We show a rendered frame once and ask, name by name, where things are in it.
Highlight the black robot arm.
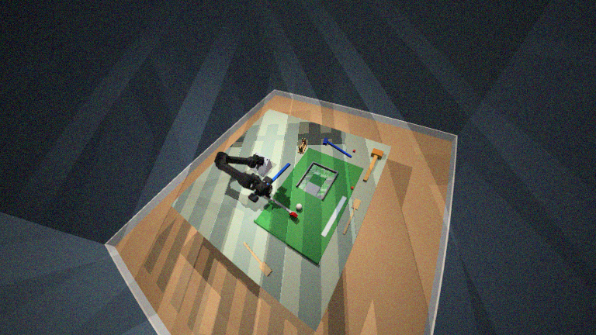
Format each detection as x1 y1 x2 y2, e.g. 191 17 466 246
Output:
214 152 272 197

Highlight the green putting mat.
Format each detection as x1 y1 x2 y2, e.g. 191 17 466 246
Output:
256 148 363 262

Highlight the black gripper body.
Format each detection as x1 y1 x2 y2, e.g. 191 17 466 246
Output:
248 176 273 203

